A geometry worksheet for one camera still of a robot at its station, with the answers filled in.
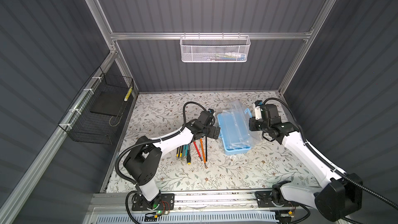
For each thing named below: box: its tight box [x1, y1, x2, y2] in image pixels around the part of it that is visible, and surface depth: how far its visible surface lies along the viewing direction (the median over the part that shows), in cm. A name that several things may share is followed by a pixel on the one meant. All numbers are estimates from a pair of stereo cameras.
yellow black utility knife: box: [176, 145, 184, 158], surface depth 91 cm
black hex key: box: [205, 135, 208, 162], surface depth 93 cm
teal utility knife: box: [182, 144, 189, 157], surface depth 91 cm
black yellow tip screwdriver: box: [186, 144, 192, 165], surface depth 88 cm
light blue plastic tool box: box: [217, 100, 263, 156], surface depth 84 cm
